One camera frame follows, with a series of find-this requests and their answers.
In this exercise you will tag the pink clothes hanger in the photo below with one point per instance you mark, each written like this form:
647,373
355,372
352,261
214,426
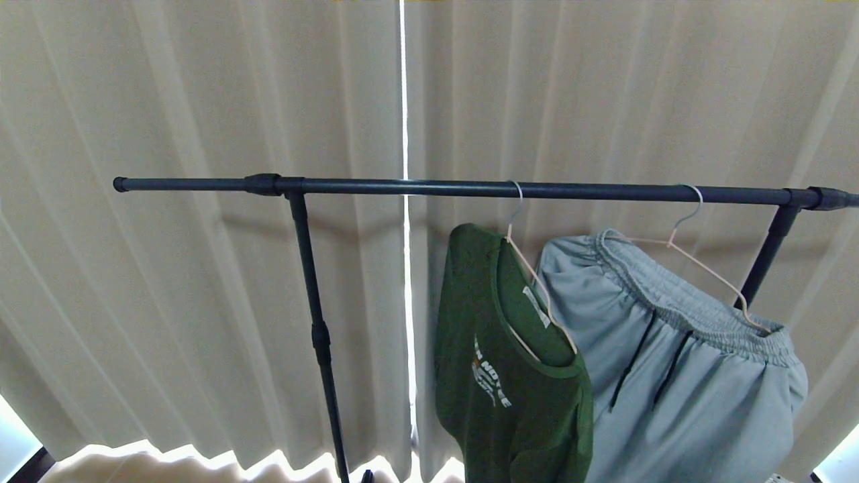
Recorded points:
704,265
537,275

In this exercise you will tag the green garment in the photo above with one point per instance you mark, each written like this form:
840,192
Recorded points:
483,402

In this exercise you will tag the pale grey shorts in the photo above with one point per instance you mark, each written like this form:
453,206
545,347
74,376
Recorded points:
704,416

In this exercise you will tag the black clothes rack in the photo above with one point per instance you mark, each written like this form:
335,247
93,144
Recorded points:
335,186

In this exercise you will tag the beige curtain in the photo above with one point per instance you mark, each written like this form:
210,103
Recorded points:
168,302

